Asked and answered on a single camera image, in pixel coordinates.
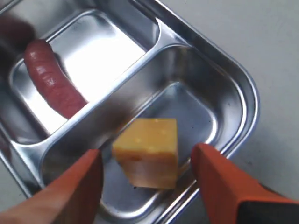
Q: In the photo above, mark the red sausage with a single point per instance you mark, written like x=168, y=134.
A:
x=50, y=81

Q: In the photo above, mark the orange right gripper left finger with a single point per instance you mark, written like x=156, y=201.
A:
x=73, y=198

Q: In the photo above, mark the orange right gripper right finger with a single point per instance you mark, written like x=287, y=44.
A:
x=231, y=196

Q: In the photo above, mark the steel two-compartment lunch box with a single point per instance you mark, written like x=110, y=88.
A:
x=130, y=59

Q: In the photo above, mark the yellow cheese wedge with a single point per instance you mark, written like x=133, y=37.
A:
x=147, y=151

